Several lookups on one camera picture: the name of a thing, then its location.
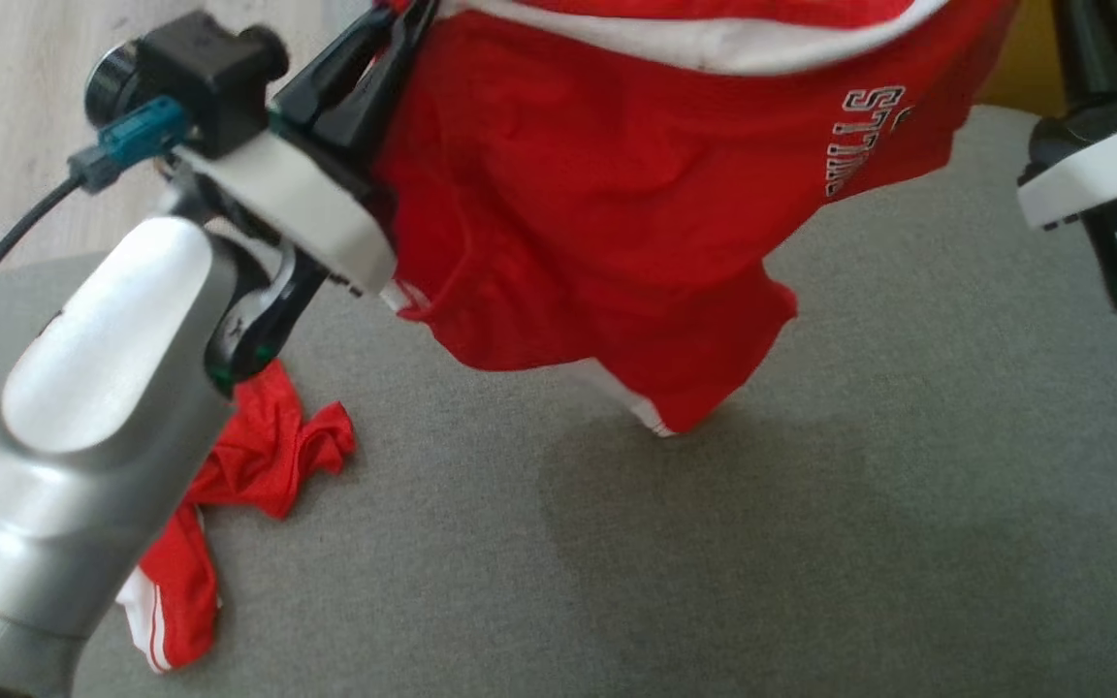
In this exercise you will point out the grey fabric sofa ottoman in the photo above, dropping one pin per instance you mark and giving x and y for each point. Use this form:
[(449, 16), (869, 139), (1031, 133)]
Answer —
[(714, 562)]

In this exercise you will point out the red garment with white stripes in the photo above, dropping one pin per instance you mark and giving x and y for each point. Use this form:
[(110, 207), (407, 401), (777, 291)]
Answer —
[(258, 456)]

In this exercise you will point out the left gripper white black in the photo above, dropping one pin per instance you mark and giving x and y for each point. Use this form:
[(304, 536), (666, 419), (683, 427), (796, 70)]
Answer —
[(297, 204)]

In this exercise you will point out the teal left camera connector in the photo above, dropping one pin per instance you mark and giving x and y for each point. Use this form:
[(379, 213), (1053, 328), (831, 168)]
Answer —
[(142, 131)]

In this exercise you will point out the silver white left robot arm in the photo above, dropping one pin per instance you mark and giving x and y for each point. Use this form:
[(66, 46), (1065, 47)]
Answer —
[(103, 368)]

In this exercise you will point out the red basketball jersey number 23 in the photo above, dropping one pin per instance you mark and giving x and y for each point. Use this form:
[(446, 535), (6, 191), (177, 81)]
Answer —
[(597, 194)]

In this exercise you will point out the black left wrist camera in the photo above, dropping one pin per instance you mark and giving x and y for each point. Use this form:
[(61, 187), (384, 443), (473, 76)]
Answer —
[(200, 68)]

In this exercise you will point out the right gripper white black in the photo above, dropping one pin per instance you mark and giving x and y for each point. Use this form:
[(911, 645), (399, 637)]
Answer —
[(1092, 170)]

